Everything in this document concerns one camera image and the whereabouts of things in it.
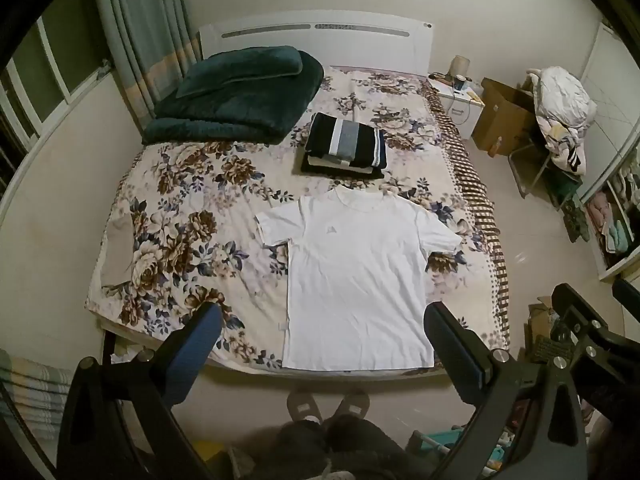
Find person's grey slipper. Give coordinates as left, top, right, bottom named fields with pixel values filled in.
left=286, top=389, right=321, bottom=423
left=336, top=389, right=371, bottom=418

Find window with white frame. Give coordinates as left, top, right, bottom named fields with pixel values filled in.
left=0, top=0, right=111, bottom=196

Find white headboard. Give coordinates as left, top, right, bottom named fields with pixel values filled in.
left=199, top=10, right=435, bottom=72

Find folded beige garment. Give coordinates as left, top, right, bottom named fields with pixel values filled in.
left=306, top=156, right=375, bottom=170

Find metal frame chair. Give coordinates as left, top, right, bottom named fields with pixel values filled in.
left=507, top=125, right=586, bottom=211

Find white t-shirt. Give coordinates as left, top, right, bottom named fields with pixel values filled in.
left=255, top=185, right=462, bottom=372

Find yellow item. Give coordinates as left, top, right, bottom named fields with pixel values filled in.
left=192, top=440, right=231, bottom=466

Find grey-green curtain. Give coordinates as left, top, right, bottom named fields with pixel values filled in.
left=92, top=0, right=203, bottom=121

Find person's dark trouser legs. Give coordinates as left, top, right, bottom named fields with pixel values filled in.
left=235, top=415, right=431, bottom=480

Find beige cloth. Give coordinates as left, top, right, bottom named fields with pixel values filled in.
left=100, top=212, right=136, bottom=288

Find person's left grey slipper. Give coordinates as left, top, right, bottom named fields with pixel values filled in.
left=286, top=389, right=321, bottom=423

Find dark green blanket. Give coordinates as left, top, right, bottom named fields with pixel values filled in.
left=141, top=46, right=325, bottom=147

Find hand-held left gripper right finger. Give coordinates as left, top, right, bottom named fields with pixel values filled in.
left=423, top=301, right=587, bottom=480

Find folded black garment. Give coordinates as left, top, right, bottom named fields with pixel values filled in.
left=298, top=157, right=386, bottom=179

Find white nightstand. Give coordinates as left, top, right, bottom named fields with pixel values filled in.
left=426, top=76, right=486, bottom=140

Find white wardrobe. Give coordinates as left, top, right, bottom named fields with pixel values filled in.
left=575, top=20, right=640, bottom=283

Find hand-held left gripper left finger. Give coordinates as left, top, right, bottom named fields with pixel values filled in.
left=56, top=302, right=224, bottom=480

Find black and white striped garment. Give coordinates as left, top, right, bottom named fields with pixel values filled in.
left=542, top=120, right=591, bottom=173

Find person's right grey slipper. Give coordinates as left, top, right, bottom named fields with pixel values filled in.
left=336, top=389, right=371, bottom=418

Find plaid cloth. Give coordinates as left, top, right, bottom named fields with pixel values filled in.
left=0, top=350, right=76, bottom=456

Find teal and white plastic item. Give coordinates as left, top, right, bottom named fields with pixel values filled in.
left=407, top=427, right=471, bottom=466

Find dark green pillow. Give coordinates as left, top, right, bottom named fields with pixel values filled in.
left=175, top=46, right=305, bottom=98

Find small cardboard box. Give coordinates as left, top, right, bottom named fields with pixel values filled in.
left=524, top=295, right=558, bottom=356

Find green slippers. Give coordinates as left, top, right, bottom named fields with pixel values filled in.
left=562, top=199, right=592, bottom=245

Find bed with floral sheet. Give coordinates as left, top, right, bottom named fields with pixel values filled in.
left=84, top=65, right=512, bottom=376

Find large cardboard box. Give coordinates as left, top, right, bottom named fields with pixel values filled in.
left=471, top=77, right=538, bottom=157

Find white crumpled garment pile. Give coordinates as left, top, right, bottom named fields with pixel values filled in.
left=535, top=66, right=598, bottom=133

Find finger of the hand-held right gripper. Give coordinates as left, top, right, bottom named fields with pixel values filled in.
left=550, top=283, right=640, bottom=413
left=612, top=279, right=640, bottom=307

